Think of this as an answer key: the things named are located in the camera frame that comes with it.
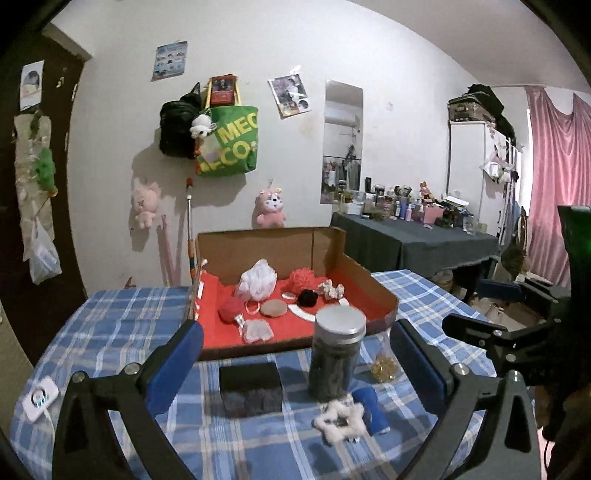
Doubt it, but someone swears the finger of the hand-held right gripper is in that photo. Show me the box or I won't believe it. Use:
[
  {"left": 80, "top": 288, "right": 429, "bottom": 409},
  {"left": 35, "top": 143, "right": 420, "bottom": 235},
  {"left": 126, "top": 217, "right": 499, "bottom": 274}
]
[
  {"left": 442, "top": 313, "right": 555, "bottom": 370},
  {"left": 475, "top": 277, "right": 573, "bottom": 308}
]

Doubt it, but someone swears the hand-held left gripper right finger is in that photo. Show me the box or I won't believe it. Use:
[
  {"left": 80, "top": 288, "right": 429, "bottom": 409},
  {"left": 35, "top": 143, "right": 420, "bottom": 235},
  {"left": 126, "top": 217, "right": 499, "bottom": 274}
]
[{"left": 389, "top": 318, "right": 542, "bottom": 480}]

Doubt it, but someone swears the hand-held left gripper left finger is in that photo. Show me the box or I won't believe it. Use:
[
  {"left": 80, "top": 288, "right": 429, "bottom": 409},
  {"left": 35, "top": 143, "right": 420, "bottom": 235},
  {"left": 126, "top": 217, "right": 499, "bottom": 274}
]
[{"left": 52, "top": 318, "right": 205, "bottom": 480}]

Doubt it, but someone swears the red knitted plush toy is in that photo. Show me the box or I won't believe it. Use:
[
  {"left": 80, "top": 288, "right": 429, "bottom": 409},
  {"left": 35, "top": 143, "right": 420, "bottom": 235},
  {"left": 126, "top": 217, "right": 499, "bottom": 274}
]
[{"left": 218, "top": 296, "right": 245, "bottom": 323}]

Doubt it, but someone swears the white fuzzy star scrunchie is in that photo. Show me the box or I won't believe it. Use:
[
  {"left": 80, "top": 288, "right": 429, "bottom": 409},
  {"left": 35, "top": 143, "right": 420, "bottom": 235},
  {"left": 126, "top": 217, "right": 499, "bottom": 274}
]
[{"left": 313, "top": 399, "right": 374, "bottom": 445}]

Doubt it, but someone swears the cardboard box with red lining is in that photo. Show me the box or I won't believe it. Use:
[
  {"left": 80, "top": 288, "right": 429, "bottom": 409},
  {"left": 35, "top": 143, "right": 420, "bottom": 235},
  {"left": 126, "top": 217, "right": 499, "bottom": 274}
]
[{"left": 187, "top": 226, "right": 399, "bottom": 361}]

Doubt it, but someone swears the bag of gold beads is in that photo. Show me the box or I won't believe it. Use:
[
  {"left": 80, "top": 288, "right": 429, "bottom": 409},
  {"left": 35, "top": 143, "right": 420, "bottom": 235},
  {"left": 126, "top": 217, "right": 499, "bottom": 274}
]
[{"left": 368, "top": 353, "right": 398, "bottom": 381}]

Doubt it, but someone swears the blue thread spool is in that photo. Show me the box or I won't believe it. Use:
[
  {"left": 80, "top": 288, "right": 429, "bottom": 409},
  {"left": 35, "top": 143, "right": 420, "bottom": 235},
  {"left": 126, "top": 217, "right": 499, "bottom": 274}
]
[{"left": 351, "top": 387, "right": 391, "bottom": 437}]

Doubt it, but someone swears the blue plaid blanket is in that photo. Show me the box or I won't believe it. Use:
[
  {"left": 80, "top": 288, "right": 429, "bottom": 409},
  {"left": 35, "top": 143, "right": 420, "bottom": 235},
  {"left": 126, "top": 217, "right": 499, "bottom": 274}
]
[{"left": 9, "top": 268, "right": 541, "bottom": 480}]

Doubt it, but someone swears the colourful printed box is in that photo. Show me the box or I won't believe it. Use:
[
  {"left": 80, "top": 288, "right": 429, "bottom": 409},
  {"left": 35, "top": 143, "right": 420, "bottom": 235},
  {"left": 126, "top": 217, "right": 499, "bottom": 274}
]
[{"left": 219, "top": 361, "right": 283, "bottom": 420}]

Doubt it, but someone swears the clear jar with dark contents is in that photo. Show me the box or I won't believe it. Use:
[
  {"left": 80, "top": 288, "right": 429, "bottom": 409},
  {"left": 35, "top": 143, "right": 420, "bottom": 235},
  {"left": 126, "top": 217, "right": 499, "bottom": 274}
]
[{"left": 308, "top": 305, "right": 368, "bottom": 402}]

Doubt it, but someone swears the table with dark cloth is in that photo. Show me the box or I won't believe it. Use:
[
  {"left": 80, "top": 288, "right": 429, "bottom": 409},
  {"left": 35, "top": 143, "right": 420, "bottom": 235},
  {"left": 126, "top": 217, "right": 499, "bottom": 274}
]
[{"left": 330, "top": 211, "right": 502, "bottom": 282}]

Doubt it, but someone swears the beige scrunchie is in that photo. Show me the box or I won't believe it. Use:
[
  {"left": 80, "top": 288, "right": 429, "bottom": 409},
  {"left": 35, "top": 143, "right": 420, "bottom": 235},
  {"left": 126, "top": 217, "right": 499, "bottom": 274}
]
[{"left": 318, "top": 279, "right": 345, "bottom": 301}]

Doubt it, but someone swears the white mesh bath pouf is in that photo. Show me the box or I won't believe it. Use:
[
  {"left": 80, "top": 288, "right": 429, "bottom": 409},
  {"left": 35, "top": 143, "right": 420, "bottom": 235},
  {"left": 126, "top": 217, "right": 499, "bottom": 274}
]
[{"left": 235, "top": 259, "right": 278, "bottom": 301}]

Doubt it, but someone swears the pink curtain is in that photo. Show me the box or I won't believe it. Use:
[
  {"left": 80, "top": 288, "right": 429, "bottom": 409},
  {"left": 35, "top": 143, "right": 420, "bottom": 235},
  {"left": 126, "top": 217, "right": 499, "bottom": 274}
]
[{"left": 524, "top": 85, "right": 591, "bottom": 287}]

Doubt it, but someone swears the white curved headband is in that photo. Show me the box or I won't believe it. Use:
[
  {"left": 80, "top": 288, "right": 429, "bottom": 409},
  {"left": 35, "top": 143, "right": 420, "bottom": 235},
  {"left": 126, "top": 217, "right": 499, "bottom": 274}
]
[{"left": 288, "top": 298, "right": 352, "bottom": 323}]

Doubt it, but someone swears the white wardrobe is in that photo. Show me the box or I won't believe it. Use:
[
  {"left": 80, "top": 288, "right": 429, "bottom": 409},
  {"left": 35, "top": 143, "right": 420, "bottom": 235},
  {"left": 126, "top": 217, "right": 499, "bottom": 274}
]
[{"left": 445, "top": 117, "right": 527, "bottom": 241}]

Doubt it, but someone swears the orange white mop pole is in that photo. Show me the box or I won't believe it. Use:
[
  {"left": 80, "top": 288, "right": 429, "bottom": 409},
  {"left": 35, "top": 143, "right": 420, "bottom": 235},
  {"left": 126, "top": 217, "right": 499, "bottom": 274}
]
[{"left": 185, "top": 178, "right": 197, "bottom": 287}]

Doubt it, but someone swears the orange pom pom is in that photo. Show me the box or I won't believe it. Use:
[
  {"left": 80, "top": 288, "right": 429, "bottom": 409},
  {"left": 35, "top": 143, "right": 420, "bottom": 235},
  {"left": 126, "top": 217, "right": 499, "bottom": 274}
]
[{"left": 288, "top": 268, "right": 317, "bottom": 292}]

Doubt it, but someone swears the white charger device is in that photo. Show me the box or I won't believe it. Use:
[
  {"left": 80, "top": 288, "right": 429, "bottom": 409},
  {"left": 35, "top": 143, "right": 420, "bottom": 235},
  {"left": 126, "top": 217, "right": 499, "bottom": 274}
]
[{"left": 22, "top": 376, "right": 60, "bottom": 422}]

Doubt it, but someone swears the pale pink plush toy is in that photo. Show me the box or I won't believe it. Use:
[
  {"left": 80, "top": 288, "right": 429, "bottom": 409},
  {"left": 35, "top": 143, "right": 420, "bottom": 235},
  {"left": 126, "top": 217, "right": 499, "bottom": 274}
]
[{"left": 130, "top": 181, "right": 162, "bottom": 230}]

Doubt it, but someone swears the hanging clear plastic bag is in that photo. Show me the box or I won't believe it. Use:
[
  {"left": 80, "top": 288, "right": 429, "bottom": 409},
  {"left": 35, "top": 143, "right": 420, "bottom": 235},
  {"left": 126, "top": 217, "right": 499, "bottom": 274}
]
[{"left": 28, "top": 217, "right": 62, "bottom": 284}]

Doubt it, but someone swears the bright pink plush toy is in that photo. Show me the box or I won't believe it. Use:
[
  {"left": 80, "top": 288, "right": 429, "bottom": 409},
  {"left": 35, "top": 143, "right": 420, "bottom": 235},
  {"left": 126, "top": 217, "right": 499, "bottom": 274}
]
[{"left": 252, "top": 187, "right": 287, "bottom": 229}]

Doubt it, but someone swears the dark wooden door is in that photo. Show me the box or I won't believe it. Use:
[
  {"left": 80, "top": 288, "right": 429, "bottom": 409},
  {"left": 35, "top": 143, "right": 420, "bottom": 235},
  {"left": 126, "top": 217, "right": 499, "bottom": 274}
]
[{"left": 0, "top": 25, "right": 93, "bottom": 365}]

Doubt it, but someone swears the suitcase on wardrobe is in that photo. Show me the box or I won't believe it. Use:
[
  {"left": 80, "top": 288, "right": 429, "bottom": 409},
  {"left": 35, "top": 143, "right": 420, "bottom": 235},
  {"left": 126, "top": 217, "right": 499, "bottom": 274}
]
[{"left": 447, "top": 84, "right": 504, "bottom": 124}]

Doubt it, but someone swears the green tote bag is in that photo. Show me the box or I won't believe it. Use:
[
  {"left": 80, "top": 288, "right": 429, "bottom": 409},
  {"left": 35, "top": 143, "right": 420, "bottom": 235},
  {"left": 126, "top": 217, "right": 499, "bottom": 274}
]
[{"left": 194, "top": 105, "right": 259, "bottom": 178}]

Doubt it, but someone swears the hanging fabric organizer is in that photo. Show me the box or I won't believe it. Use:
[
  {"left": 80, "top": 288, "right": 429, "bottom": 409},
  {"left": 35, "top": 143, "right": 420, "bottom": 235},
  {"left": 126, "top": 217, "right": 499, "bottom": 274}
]
[{"left": 13, "top": 113, "right": 58, "bottom": 241}]

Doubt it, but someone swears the green plush toy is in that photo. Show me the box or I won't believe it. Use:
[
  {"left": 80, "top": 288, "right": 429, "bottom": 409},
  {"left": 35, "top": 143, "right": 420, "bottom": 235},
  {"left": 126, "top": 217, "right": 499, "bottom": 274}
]
[{"left": 34, "top": 148, "right": 57, "bottom": 197}]

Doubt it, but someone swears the black backpack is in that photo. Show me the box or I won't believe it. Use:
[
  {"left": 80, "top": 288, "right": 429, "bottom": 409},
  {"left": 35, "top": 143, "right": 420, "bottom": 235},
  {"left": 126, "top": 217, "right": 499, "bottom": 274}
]
[{"left": 159, "top": 83, "right": 206, "bottom": 160}]

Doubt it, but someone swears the white panda plush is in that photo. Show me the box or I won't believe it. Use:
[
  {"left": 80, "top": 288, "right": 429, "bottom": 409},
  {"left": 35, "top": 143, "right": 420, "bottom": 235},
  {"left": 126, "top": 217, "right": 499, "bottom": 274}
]
[{"left": 190, "top": 113, "right": 215, "bottom": 139}]

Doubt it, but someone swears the photo on door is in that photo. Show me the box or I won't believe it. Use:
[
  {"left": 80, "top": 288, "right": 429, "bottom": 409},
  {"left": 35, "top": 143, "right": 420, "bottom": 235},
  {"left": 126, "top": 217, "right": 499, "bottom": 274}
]
[{"left": 19, "top": 60, "right": 45, "bottom": 112}]

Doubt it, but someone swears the wall mirror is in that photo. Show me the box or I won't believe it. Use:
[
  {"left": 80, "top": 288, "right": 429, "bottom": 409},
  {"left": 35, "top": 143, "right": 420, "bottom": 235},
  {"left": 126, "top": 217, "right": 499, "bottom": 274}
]
[{"left": 321, "top": 79, "right": 365, "bottom": 205}]

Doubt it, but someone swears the photo wall poster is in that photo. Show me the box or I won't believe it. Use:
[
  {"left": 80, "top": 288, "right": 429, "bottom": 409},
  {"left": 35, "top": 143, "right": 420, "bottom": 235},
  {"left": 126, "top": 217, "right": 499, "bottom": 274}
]
[{"left": 268, "top": 73, "right": 311, "bottom": 120}]

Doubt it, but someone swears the blue wall poster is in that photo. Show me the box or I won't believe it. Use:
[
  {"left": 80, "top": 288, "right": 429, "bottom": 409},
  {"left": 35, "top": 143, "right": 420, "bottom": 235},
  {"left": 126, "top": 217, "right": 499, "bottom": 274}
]
[{"left": 151, "top": 41, "right": 188, "bottom": 83}]

